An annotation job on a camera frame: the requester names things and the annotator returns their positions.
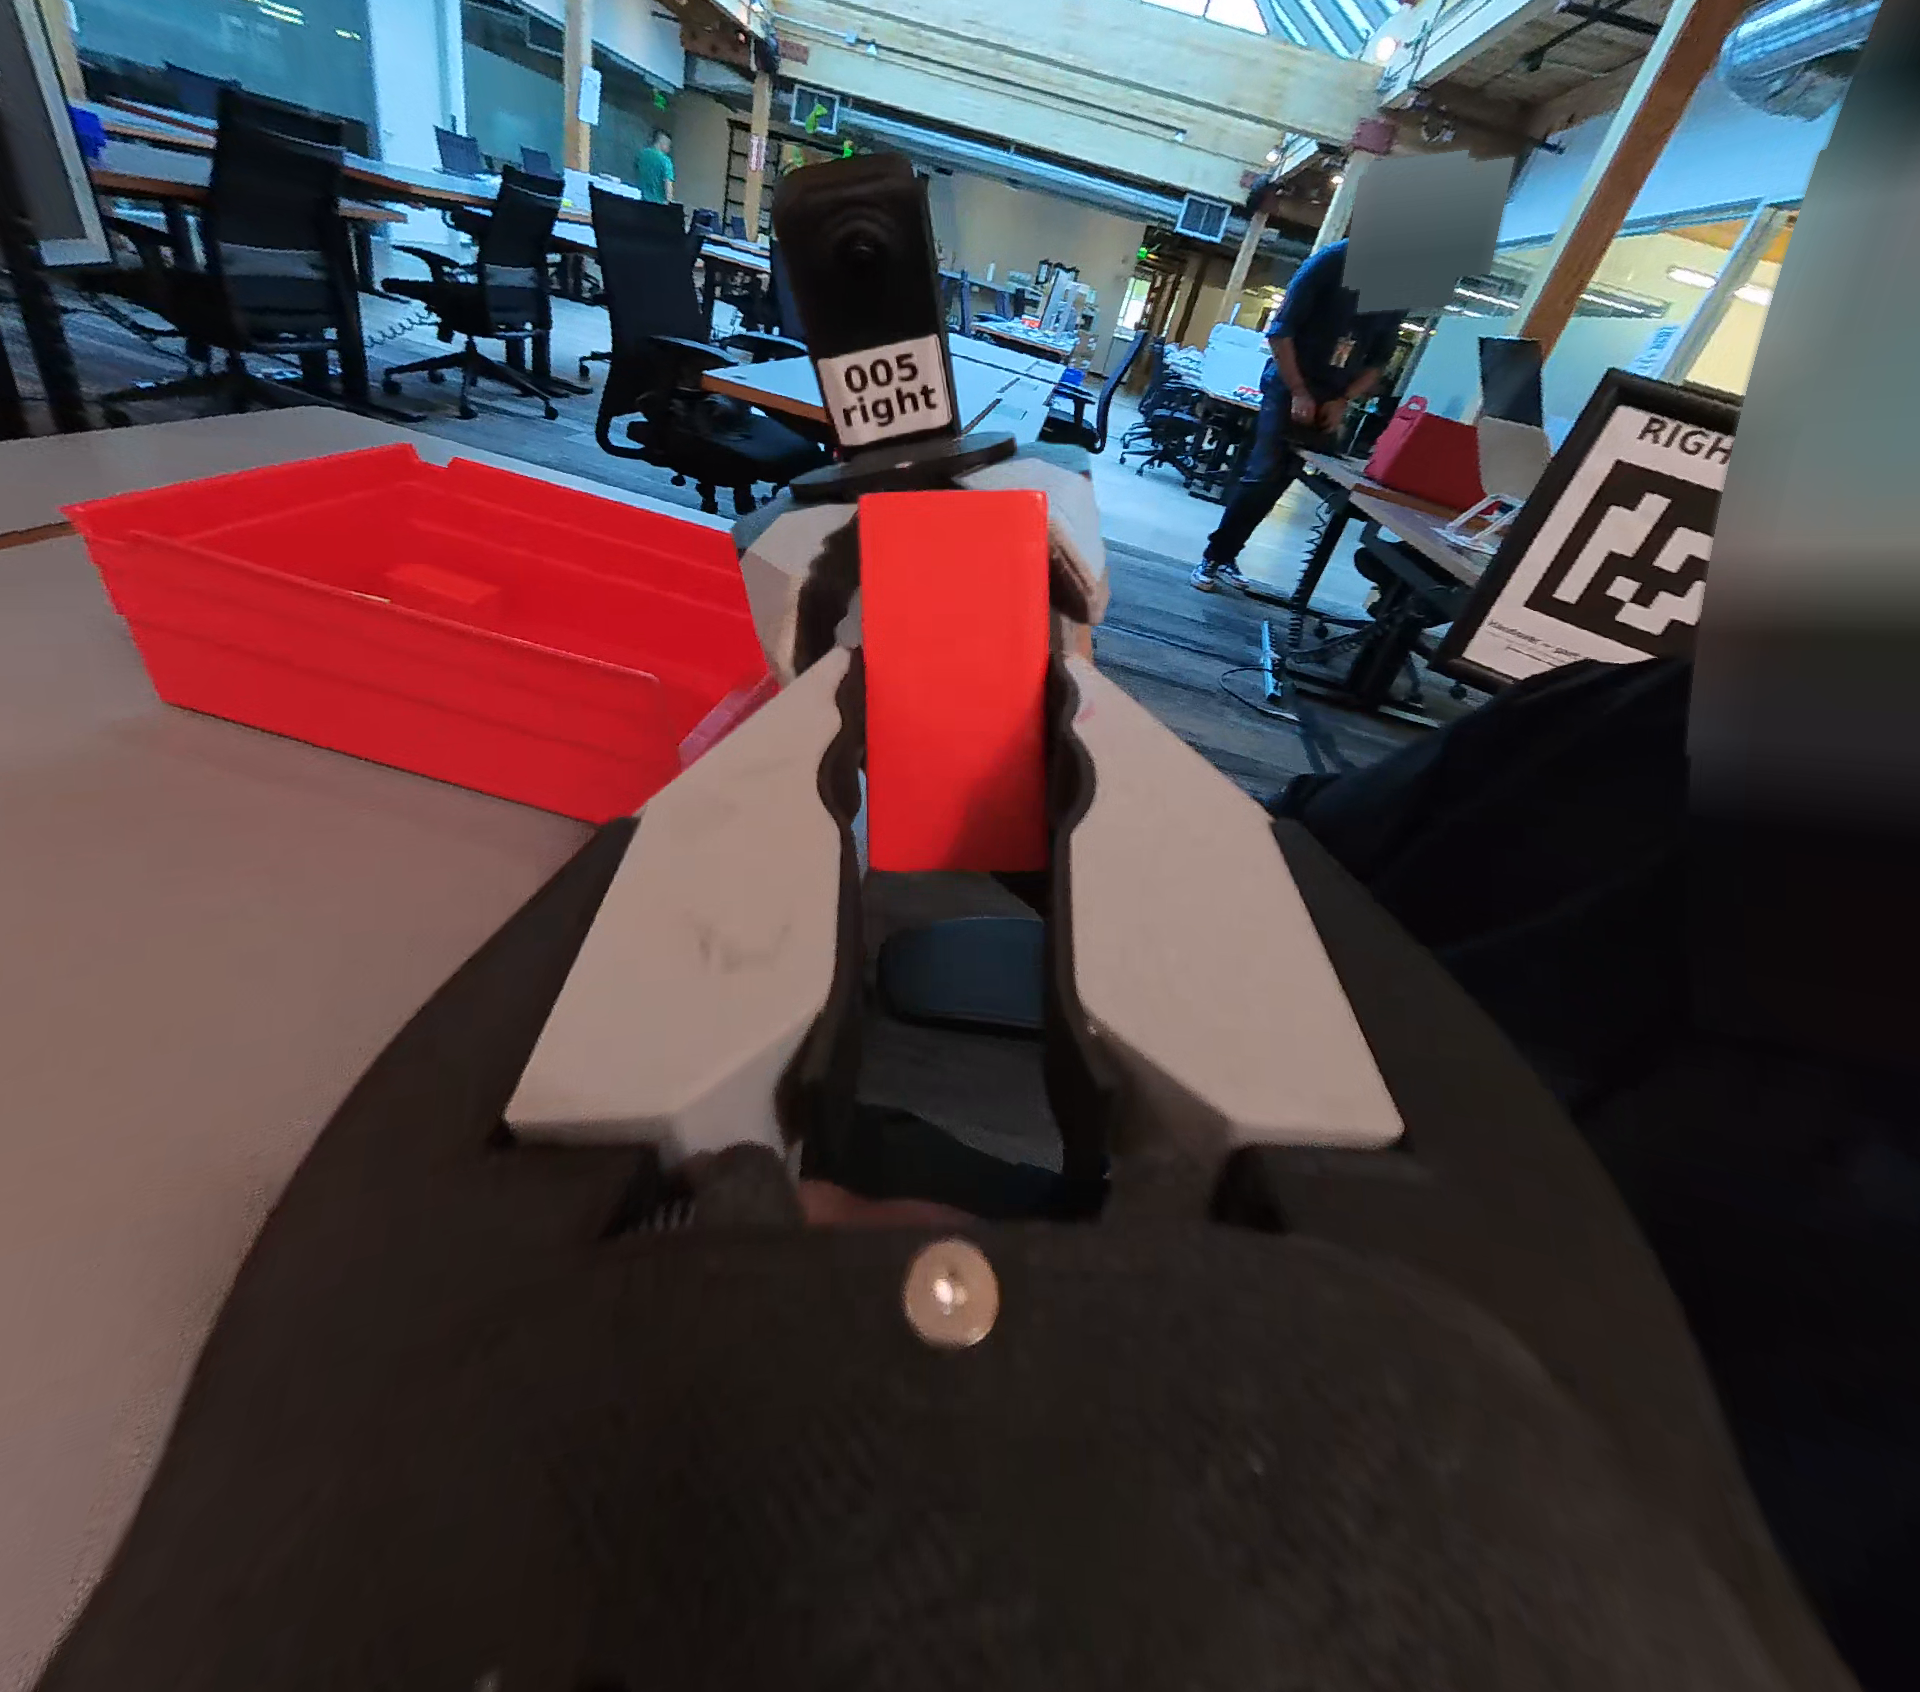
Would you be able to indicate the red plastic bin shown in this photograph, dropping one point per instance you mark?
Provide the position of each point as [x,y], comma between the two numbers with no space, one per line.
[375,702]

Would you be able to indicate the black office chair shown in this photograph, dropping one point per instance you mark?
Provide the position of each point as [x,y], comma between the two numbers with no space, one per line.
[518,237]
[645,282]
[279,222]

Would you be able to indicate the black and white marker board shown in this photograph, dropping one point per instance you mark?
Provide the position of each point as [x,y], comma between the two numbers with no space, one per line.
[1635,553]

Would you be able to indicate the white open box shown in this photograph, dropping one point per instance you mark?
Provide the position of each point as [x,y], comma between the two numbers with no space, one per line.
[1512,386]

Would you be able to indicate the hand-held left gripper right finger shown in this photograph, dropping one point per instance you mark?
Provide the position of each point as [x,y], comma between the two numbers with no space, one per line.
[1214,956]

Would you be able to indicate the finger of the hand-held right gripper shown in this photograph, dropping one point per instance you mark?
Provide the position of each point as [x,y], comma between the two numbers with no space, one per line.
[789,583]
[1072,553]

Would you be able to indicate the person's right forearm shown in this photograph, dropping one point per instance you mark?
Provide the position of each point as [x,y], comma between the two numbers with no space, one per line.
[1501,823]

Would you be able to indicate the grey top office desk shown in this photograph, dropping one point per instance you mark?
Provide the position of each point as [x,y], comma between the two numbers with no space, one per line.
[780,380]

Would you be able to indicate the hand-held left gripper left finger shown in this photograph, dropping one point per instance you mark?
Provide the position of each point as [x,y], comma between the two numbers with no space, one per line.
[690,956]

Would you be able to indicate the wooden office desk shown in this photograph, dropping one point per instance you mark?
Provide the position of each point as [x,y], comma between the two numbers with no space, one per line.
[151,170]

